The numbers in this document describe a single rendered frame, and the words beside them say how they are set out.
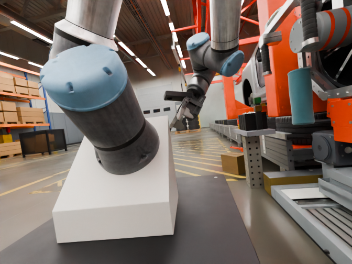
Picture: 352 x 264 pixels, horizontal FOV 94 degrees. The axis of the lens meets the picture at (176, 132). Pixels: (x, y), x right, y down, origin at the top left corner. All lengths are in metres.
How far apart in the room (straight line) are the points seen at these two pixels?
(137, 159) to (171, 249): 0.21
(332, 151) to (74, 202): 1.17
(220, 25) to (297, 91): 0.54
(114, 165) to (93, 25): 0.34
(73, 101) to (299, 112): 0.90
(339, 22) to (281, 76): 0.48
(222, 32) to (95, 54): 0.36
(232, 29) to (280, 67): 0.78
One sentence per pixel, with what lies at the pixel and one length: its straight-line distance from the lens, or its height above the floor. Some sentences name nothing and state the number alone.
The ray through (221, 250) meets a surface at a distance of 0.41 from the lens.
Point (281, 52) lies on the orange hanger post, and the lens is 1.34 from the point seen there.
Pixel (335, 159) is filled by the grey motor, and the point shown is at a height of 0.27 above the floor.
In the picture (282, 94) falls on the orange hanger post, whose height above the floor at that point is 0.66.
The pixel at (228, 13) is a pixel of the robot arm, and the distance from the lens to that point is 0.56.
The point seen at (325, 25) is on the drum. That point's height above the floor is 0.84.
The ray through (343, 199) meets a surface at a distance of 1.10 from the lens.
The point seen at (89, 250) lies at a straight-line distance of 0.49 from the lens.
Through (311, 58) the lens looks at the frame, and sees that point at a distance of 1.19.
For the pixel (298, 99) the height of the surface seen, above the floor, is 0.60.
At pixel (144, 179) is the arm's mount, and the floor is 0.42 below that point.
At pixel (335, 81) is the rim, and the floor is 0.66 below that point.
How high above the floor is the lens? 0.56
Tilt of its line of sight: 3 degrees down
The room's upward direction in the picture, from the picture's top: 7 degrees counter-clockwise
